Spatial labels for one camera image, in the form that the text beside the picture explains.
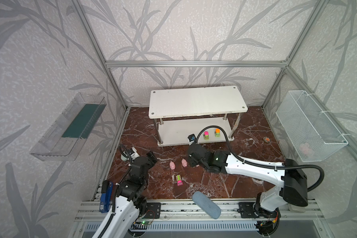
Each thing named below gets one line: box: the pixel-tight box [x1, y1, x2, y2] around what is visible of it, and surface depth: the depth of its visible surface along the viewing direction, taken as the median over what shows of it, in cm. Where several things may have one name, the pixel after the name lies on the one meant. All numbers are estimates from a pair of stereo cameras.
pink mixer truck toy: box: [203, 130, 210, 140], surface depth 96 cm
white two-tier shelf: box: [148, 85, 249, 146], surface depth 79 cm
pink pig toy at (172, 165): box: [169, 160, 176, 171], surface depth 89 cm
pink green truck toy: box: [176, 174, 184, 187], surface depth 83 cm
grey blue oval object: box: [191, 190, 222, 220], surface depth 74 cm
